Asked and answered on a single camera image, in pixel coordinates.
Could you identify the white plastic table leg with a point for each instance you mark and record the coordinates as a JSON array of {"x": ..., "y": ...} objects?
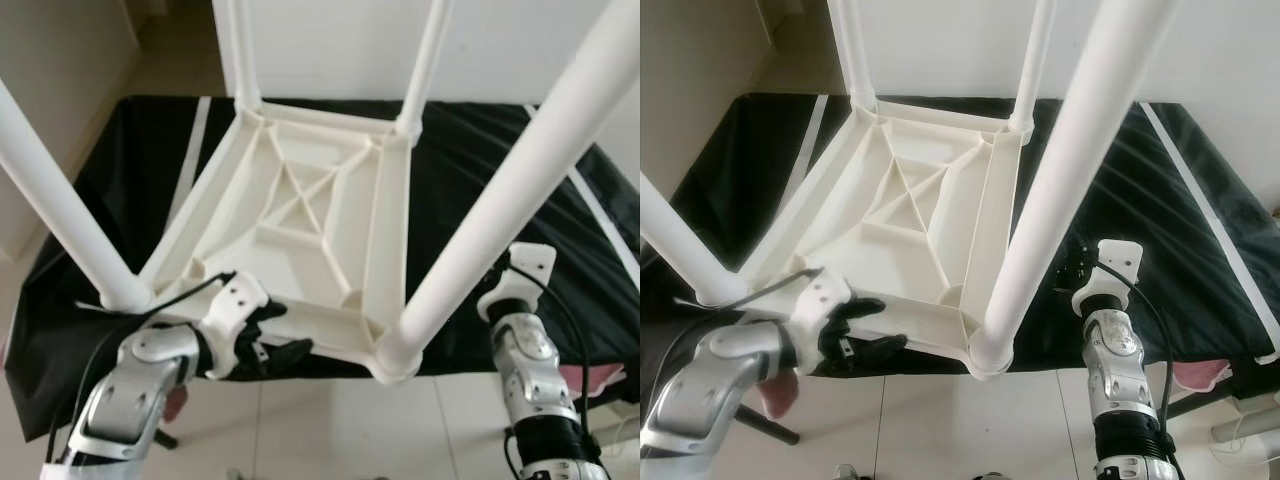
[
  {"x": 240, "y": 50},
  {"x": 690, "y": 245},
  {"x": 425, "y": 60},
  {"x": 1035, "y": 60},
  {"x": 500, "y": 200},
  {"x": 1070, "y": 180},
  {"x": 855, "y": 50},
  {"x": 70, "y": 200}
]

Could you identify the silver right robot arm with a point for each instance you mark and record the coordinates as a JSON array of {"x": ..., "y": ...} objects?
[
  {"x": 535, "y": 380},
  {"x": 1125, "y": 375}
]

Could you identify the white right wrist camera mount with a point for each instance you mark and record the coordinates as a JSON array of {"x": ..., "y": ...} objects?
[
  {"x": 520, "y": 275},
  {"x": 1110, "y": 270}
]

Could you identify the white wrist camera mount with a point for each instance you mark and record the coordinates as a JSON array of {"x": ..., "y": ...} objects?
[
  {"x": 825, "y": 305},
  {"x": 1110, "y": 270},
  {"x": 232, "y": 310},
  {"x": 520, "y": 275}
]

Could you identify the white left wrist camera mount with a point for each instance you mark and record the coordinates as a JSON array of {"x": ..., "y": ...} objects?
[
  {"x": 825, "y": 305},
  {"x": 232, "y": 310}
]

